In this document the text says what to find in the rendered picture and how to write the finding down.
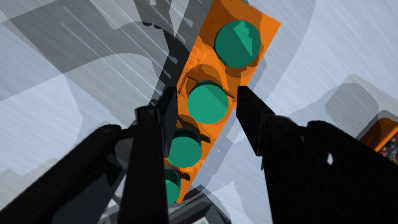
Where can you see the orange multimeter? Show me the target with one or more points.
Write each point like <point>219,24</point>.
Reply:
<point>383,138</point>

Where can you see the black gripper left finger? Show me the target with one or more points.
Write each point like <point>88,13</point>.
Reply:
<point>79,187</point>

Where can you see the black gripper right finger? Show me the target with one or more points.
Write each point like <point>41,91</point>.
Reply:
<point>361,182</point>

